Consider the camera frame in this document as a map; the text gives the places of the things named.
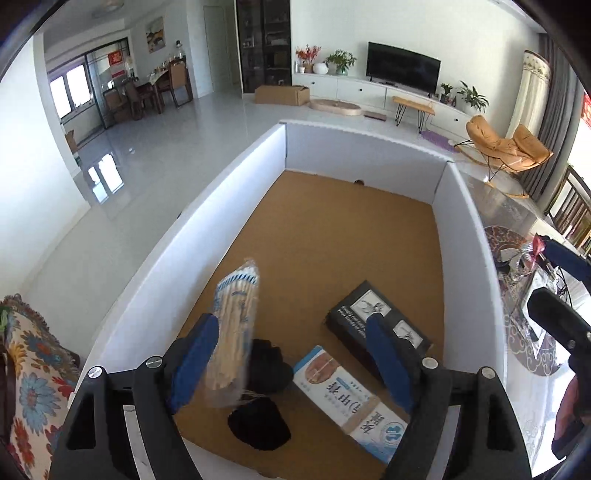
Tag red flowers in vase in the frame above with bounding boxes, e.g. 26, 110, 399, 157
295, 45, 322, 73

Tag white storage box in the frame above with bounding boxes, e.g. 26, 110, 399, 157
74, 120, 509, 480

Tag person's right forearm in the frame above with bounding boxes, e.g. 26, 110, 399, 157
551, 374, 591, 460

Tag wooden dining chair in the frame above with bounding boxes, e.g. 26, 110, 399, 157
168, 60, 194, 107
122, 80, 162, 120

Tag blue white ointment box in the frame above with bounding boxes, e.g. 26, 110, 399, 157
292, 345, 409, 464

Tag wooden dining table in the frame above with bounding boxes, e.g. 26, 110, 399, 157
134, 69, 185, 114

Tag glass balcony door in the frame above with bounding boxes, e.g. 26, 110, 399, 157
46, 39, 134, 134

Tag wooden bench with metal legs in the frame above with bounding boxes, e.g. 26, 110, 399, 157
392, 96, 436, 132

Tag bag of wooden cotton swabs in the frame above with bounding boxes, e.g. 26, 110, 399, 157
203, 257, 262, 409

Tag standing air conditioner with cover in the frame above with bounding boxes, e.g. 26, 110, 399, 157
508, 49, 552, 162

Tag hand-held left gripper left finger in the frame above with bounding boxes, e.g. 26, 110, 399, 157
48, 313, 220, 480

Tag white interior door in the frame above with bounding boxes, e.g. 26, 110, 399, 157
203, 4, 242, 97

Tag round beige floor cushion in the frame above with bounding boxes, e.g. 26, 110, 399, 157
308, 98, 364, 117

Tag silver glitter hair bow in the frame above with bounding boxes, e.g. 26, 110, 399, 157
501, 244, 536, 273

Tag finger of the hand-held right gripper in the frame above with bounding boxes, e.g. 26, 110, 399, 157
527, 288, 591, 348
536, 235, 591, 284

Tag wooden slatted chair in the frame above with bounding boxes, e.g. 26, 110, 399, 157
547, 164, 591, 250

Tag framed wall painting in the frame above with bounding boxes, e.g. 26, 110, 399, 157
145, 16, 166, 51

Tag black cardboard box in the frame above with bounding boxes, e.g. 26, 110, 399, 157
325, 279, 432, 384

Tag clear plastic package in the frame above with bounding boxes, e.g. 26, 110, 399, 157
508, 268, 573, 356

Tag black television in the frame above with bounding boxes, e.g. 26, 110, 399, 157
366, 41, 441, 95

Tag green bushy potted plant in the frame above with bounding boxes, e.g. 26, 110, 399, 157
324, 50, 357, 75

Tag orange lounge chair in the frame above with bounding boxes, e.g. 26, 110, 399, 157
455, 114, 553, 199

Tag grey curtain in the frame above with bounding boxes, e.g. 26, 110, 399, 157
522, 32, 587, 208

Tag large leafy potted plant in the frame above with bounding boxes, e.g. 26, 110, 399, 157
455, 82, 489, 114

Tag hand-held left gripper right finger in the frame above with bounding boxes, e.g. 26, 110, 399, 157
366, 314, 534, 480

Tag floral patterned cloth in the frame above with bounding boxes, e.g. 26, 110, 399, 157
0, 293, 81, 480

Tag dark glass display cabinet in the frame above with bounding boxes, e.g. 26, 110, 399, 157
235, 0, 291, 93

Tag purple floor mat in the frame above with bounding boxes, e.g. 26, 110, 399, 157
418, 130, 458, 151

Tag white television cabinet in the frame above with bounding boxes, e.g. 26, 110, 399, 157
293, 71, 485, 139

